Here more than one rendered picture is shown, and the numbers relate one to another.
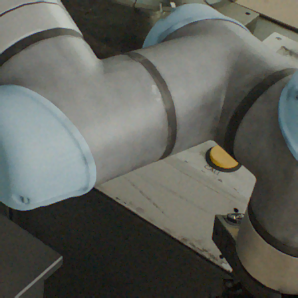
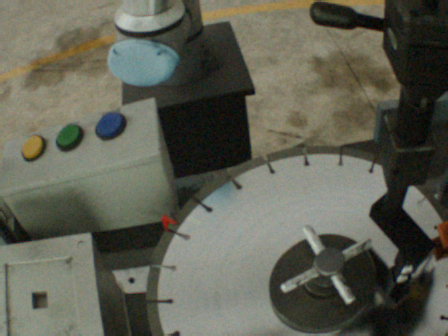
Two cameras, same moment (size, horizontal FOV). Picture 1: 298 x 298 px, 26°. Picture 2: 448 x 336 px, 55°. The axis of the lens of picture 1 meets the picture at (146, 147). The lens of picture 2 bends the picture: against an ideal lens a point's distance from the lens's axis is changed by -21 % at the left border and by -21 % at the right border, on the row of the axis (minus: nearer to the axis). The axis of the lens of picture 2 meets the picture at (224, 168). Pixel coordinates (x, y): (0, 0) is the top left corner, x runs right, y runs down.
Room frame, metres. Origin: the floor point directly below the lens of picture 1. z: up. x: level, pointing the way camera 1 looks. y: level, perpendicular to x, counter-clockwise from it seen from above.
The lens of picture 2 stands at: (1.25, -0.13, 1.40)
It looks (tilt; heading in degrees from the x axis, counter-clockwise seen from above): 51 degrees down; 148
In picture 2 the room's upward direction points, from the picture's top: 9 degrees counter-clockwise
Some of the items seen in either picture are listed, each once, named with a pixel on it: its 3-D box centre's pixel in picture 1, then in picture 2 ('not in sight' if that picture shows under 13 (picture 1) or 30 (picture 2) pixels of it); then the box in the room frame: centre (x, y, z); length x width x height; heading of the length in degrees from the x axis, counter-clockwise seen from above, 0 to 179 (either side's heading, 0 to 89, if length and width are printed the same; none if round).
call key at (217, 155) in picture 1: (223, 159); (33, 149); (0.67, -0.10, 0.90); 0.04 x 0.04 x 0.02
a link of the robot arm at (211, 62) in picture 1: (204, 84); not in sight; (0.39, -0.03, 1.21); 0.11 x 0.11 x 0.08; 42
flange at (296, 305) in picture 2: not in sight; (325, 279); (1.12, 0.04, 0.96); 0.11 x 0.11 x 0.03
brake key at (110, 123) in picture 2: not in sight; (110, 127); (0.74, 0.02, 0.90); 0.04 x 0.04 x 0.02
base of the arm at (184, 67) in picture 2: not in sight; (176, 44); (0.54, 0.26, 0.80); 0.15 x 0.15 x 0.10
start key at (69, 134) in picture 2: not in sight; (69, 138); (0.70, -0.04, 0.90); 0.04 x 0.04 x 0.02
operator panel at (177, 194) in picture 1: (178, 169); (82, 177); (0.72, -0.05, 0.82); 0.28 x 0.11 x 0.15; 60
